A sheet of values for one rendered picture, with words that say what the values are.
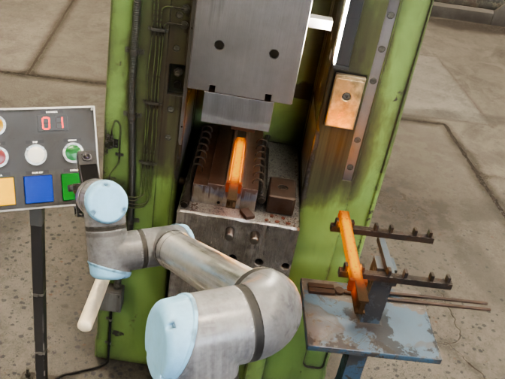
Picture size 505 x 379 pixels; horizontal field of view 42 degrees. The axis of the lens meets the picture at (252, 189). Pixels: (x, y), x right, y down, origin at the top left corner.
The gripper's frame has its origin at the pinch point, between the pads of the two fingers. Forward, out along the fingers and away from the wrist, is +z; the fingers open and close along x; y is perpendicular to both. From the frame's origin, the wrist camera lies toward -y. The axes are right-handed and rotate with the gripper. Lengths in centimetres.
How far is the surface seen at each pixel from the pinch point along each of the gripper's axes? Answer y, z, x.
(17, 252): 38, 149, -10
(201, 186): 3.9, 12.5, 37.7
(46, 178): -1.8, 10.4, -7.6
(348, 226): 17, -14, 73
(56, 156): -7.6, 11.1, -4.5
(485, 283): 73, 87, 218
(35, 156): -8.0, 10.8, -10.1
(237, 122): -14.8, -2.2, 45.0
